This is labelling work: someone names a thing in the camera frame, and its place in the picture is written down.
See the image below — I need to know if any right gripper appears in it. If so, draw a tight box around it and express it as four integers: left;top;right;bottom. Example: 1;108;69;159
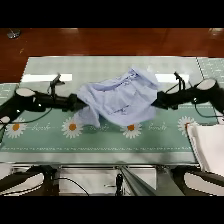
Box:
151;90;176;110

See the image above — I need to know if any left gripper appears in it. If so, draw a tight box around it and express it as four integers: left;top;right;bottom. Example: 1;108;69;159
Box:
65;93;88;113

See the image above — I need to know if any light blue shirt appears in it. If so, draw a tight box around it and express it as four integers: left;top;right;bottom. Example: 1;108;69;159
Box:
72;65;161;128

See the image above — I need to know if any white garment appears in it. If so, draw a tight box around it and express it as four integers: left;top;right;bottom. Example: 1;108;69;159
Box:
185;121;224;178

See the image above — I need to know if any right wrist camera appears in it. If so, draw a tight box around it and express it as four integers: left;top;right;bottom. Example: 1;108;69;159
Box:
173;71;186;93

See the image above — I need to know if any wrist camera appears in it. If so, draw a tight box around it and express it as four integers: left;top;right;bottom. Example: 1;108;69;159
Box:
48;73;66;99
173;71;186;93

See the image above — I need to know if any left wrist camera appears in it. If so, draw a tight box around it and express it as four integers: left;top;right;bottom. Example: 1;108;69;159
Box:
48;73;66;99

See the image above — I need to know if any black cable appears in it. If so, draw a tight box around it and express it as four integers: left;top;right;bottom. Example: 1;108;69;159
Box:
0;107;54;132
52;176;90;197
192;101;224;120

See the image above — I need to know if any silver frame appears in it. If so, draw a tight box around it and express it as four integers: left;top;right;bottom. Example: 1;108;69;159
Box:
9;162;201;197

